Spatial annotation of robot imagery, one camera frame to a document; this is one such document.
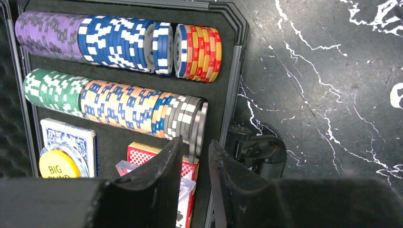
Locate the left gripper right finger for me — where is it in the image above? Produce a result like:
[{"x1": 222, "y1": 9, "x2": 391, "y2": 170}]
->
[{"x1": 209, "y1": 141, "x2": 403, "y2": 228}]

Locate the green chip row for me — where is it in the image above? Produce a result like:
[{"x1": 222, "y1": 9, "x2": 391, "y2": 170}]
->
[{"x1": 23, "y1": 68, "x2": 94, "y2": 118}]

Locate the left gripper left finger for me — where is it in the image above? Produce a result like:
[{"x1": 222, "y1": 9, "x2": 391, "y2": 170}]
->
[{"x1": 0, "y1": 137, "x2": 182, "y2": 228}]

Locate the white 1 chip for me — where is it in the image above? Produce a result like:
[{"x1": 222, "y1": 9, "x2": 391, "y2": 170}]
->
[{"x1": 188, "y1": 101, "x2": 208, "y2": 163}]

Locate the orange blue chip row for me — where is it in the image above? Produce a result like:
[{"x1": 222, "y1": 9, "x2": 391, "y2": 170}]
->
[{"x1": 81, "y1": 80, "x2": 206, "y2": 144}]

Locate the clear acrylic dealer button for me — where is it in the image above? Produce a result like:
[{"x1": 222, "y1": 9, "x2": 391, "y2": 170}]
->
[{"x1": 38, "y1": 143, "x2": 90, "y2": 179}]

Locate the blue playing card deck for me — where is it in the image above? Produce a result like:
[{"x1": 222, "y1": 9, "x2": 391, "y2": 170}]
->
[{"x1": 39, "y1": 118, "x2": 99, "y2": 178}]

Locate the black poker set case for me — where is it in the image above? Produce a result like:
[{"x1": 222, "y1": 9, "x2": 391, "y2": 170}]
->
[{"x1": 0, "y1": 0, "x2": 287, "y2": 228}]

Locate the yellow big blind button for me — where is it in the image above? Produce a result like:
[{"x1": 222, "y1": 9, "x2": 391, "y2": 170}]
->
[{"x1": 39, "y1": 150, "x2": 81, "y2": 178}]

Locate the blue white chip row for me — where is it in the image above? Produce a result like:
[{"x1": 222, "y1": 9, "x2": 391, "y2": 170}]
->
[{"x1": 15, "y1": 11, "x2": 222, "y2": 83}]

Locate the red playing card deck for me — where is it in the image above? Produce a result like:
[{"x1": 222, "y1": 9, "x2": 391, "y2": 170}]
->
[{"x1": 127, "y1": 142, "x2": 199, "y2": 228}]

